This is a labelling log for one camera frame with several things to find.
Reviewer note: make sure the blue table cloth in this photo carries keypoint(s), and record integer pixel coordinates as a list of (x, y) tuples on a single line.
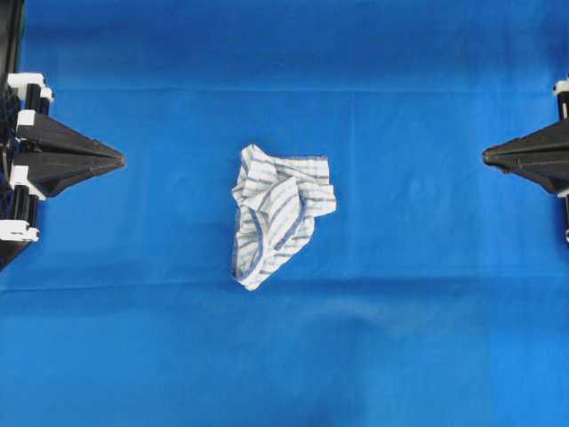
[(436, 294)]

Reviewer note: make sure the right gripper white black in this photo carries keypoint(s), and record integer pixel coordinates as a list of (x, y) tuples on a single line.
[(552, 176)]

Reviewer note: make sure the black left frame post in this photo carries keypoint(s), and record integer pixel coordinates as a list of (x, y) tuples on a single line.
[(12, 18)]

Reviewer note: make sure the white blue striped towel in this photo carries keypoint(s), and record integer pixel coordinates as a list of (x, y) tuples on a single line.
[(277, 202)]

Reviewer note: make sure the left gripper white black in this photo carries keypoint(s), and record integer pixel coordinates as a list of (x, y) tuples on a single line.
[(33, 177)]

